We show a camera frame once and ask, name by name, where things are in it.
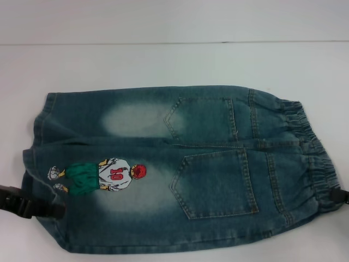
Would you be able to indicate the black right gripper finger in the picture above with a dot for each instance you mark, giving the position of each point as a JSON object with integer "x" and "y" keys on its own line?
{"x": 342, "y": 196}

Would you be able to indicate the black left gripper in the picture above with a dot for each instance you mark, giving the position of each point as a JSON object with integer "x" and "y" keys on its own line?
{"x": 13, "y": 200}

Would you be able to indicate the blue denim shorts with print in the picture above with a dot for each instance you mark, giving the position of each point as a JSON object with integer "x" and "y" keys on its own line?
{"x": 218, "y": 131}

